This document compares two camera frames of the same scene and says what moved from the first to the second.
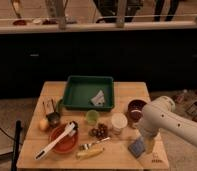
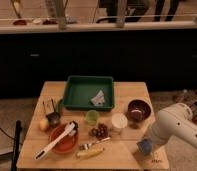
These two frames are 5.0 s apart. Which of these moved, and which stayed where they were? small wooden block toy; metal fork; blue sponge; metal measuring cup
Moved: blue sponge
Stayed: small wooden block toy; metal fork; metal measuring cup
